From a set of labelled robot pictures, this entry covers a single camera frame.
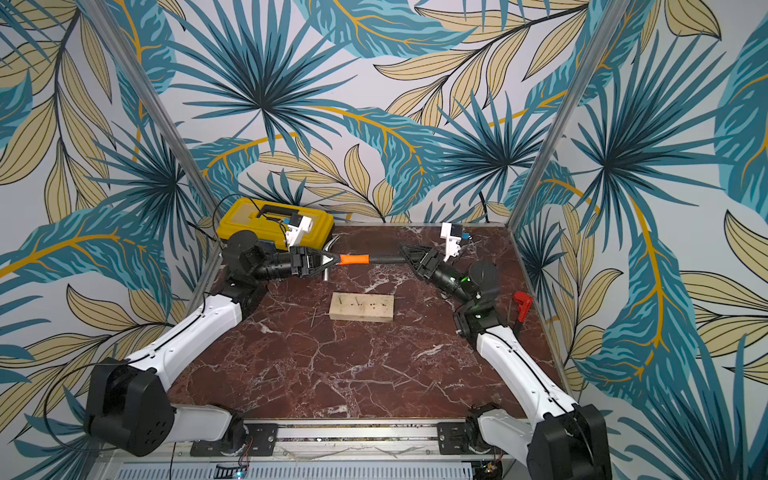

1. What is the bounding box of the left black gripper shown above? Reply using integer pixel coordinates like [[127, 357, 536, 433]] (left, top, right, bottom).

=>
[[252, 245, 342, 282]]

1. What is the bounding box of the orange black claw hammer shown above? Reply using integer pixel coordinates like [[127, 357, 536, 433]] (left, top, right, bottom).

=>
[[322, 253, 406, 282]]

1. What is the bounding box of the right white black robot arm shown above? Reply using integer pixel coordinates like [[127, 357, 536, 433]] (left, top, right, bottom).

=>
[[399, 244, 612, 479]]

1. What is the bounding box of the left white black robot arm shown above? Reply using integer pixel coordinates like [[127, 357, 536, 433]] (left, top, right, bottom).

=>
[[84, 231, 341, 457]]

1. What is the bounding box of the light wooden board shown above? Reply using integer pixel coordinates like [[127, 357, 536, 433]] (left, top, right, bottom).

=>
[[328, 292, 395, 323]]

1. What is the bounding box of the yellow black plastic toolbox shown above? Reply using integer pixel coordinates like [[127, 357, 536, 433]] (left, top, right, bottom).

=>
[[216, 197, 335, 250]]

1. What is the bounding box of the red pipe wrench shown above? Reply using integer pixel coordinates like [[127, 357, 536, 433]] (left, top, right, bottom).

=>
[[513, 291, 533, 324]]

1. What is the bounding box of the white perforated vent panel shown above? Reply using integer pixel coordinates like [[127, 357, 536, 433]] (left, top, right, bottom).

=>
[[110, 461, 474, 479]]

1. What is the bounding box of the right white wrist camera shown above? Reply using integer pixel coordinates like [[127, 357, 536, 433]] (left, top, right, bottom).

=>
[[440, 222, 471, 262]]

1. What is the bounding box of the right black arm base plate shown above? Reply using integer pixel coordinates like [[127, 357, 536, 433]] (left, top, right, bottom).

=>
[[436, 421, 522, 456]]

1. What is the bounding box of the aluminium front frame rail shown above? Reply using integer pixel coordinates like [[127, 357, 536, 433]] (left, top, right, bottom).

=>
[[89, 417, 613, 464]]

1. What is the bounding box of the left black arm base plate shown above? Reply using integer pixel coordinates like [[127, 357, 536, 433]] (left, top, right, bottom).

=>
[[190, 423, 278, 458]]

